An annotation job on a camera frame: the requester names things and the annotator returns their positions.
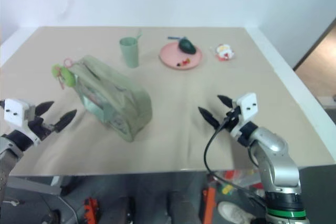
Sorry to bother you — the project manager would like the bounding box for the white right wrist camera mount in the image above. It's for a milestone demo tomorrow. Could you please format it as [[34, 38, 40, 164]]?
[[230, 92, 258, 139]]

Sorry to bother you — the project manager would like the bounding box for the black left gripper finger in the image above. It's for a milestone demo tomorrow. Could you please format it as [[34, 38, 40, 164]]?
[[53, 109, 78, 133], [35, 100, 55, 116]]

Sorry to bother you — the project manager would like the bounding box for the dark green avocado toy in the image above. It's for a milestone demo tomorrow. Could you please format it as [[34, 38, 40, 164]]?
[[178, 37, 196, 55]]

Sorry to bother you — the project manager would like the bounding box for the pink round plate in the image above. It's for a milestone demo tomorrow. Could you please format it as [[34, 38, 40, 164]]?
[[158, 41, 204, 71]]

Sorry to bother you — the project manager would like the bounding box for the grey metal bar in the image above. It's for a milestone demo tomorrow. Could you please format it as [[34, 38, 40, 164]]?
[[7, 176, 63, 196]]

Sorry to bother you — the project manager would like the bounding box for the green plastic cup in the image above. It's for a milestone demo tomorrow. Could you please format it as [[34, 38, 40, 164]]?
[[119, 37, 140, 69]]

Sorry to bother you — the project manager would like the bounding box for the beige tablecloth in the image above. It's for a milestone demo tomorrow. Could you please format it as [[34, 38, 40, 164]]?
[[0, 26, 336, 177]]

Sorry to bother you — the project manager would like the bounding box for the white sneaker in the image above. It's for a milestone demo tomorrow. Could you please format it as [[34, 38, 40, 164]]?
[[217, 200, 254, 224]]

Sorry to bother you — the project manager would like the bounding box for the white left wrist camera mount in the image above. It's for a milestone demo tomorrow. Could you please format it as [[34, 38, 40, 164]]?
[[4, 98, 40, 147]]

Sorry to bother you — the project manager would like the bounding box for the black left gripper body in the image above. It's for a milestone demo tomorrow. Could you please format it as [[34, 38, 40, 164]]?
[[27, 115, 57, 141]]

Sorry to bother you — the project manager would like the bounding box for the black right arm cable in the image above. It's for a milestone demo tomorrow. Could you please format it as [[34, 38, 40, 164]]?
[[204, 117, 267, 209]]

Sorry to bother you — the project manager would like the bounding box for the red white santa figure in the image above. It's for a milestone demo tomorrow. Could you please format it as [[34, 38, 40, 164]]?
[[211, 43, 236, 62]]

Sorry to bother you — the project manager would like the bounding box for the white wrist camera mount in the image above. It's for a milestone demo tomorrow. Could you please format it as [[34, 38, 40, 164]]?
[[4, 98, 40, 147], [230, 92, 258, 139]]

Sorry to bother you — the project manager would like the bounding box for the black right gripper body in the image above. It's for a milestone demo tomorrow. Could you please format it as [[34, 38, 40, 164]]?
[[223, 106, 242, 131]]

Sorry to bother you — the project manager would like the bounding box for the green fabric lunch bag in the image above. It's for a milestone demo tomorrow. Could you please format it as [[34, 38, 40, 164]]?
[[74, 55, 154, 144]]

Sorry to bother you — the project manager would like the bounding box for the orange black tool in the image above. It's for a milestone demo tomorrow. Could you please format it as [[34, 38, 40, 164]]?
[[202, 186, 218, 221]]

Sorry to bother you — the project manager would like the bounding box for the green pink keychain charm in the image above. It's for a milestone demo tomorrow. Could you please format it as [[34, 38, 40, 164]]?
[[50, 58, 77, 90]]

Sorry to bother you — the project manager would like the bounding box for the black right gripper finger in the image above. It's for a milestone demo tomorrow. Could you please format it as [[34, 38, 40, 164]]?
[[197, 106, 220, 129], [217, 94, 235, 109]]

